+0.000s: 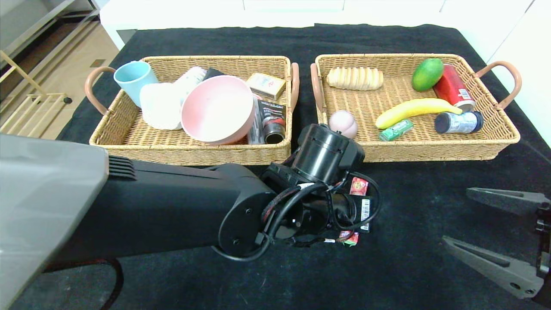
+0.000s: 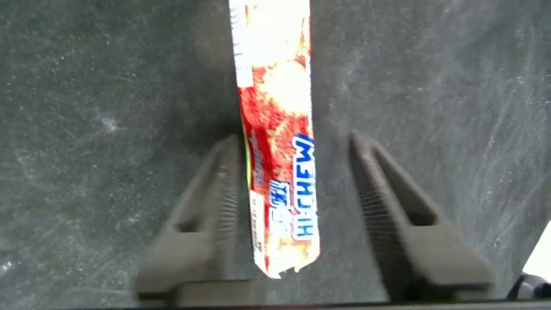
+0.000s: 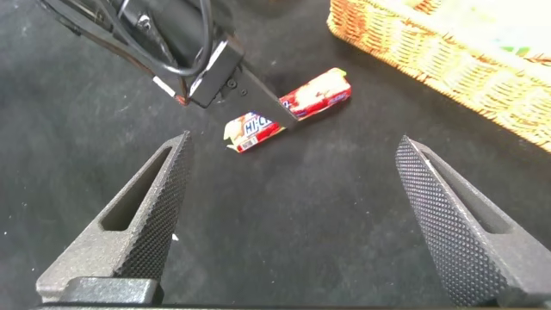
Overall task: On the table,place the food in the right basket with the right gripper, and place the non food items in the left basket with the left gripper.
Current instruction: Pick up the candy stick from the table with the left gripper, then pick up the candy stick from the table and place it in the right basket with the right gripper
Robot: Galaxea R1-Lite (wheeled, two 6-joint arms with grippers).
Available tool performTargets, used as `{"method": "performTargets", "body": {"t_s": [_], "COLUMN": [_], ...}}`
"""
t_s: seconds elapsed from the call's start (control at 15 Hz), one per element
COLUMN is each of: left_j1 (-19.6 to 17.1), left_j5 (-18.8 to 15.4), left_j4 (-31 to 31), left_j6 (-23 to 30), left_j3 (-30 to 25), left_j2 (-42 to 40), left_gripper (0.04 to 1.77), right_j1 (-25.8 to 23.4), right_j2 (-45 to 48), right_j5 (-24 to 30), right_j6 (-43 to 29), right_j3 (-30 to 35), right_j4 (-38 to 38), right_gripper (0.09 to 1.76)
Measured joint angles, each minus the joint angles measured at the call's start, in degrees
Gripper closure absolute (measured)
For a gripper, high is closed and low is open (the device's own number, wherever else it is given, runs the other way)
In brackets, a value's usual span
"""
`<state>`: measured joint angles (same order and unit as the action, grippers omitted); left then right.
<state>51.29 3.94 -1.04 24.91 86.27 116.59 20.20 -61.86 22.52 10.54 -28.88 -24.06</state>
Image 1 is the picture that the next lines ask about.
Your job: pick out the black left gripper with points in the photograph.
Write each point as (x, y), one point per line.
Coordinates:
(365, 214)

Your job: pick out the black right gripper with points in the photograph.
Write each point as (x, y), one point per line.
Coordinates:
(543, 232)

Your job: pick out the red Hi-Chew candy pack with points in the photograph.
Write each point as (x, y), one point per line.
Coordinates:
(358, 186)

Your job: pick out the pink peach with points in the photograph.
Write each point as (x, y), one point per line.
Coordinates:
(344, 120)

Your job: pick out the striped bread roll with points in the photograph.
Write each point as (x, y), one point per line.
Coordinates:
(355, 78)

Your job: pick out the clear plastic cutlery case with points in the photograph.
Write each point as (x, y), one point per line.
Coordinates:
(256, 125)

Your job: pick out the pink bowl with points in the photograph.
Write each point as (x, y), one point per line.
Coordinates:
(215, 112)

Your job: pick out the black leather glasses case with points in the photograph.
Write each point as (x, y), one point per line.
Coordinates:
(213, 73)

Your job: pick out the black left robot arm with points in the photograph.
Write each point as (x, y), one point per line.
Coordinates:
(172, 206)

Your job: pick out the black tablecloth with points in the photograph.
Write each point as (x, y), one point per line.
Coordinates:
(409, 258)

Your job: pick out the green gum pack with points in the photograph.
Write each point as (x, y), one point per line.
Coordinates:
(396, 130)

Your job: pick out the yellow banana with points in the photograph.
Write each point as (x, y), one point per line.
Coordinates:
(413, 108)

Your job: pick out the small silver jar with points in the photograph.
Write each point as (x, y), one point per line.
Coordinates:
(459, 122)

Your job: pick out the black tube red label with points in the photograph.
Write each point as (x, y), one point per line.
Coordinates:
(275, 116)

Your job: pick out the red soda can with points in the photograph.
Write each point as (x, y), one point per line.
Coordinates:
(452, 88)

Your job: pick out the green mango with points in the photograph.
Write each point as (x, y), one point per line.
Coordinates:
(427, 74)

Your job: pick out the small yellow card box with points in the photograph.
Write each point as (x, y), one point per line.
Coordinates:
(267, 85)

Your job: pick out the white round plastic container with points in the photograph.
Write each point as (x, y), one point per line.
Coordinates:
(161, 107)

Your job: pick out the white low bench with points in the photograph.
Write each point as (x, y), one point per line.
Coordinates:
(193, 17)

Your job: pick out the light blue plastic cup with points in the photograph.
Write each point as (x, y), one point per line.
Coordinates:
(133, 79)

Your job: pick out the light wooden rack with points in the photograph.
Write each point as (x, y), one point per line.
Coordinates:
(34, 107)

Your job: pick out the grey metal shelf frame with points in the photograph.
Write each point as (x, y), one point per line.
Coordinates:
(43, 26)

